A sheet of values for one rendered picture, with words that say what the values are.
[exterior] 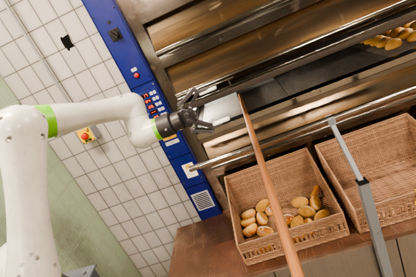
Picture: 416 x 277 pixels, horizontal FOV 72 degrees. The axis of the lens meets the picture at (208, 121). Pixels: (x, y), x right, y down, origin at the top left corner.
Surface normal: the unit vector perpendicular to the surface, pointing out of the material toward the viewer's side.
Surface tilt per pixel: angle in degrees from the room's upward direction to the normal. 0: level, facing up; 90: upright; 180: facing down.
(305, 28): 70
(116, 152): 90
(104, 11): 90
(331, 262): 90
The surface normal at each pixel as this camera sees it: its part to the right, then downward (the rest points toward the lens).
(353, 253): -0.03, 0.38
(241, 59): -0.16, 0.06
